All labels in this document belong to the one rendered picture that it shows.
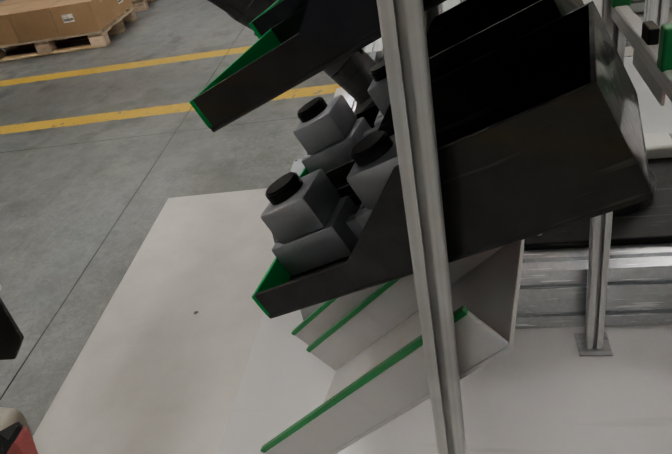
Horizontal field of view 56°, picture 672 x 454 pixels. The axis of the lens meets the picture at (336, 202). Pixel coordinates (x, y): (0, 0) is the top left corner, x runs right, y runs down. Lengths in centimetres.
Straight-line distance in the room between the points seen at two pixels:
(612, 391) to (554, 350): 9
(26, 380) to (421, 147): 229
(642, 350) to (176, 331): 66
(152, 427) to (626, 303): 64
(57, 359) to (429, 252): 225
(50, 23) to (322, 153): 580
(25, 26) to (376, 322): 599
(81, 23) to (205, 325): 533
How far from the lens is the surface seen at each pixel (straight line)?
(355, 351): 68
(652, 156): 108
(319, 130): 60
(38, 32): 644
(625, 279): 89
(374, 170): 43
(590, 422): 83
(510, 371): 87
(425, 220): 36
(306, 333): 72
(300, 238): 49
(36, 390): 248
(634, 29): 59
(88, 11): 615
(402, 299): 61
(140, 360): 102
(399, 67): 31
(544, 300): 89
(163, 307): 110
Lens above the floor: 151
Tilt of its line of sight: 32 degrees down
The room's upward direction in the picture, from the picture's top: 11 degrees counter-clockwise
